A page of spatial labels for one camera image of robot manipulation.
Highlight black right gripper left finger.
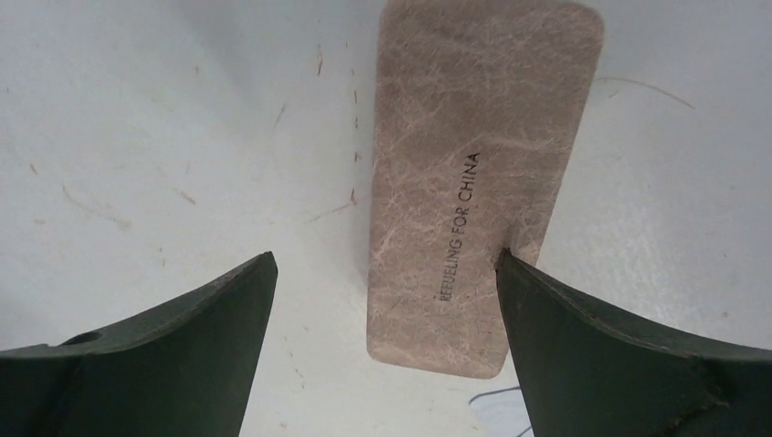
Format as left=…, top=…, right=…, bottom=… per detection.
left=1, top=252, right=278, bottom=436

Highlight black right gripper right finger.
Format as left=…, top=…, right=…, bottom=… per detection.
left=495, top=250, right=771, bottom=436

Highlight light blue cleaning cloth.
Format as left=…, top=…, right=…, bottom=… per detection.
left=468, top=386, right=534, bottom=437

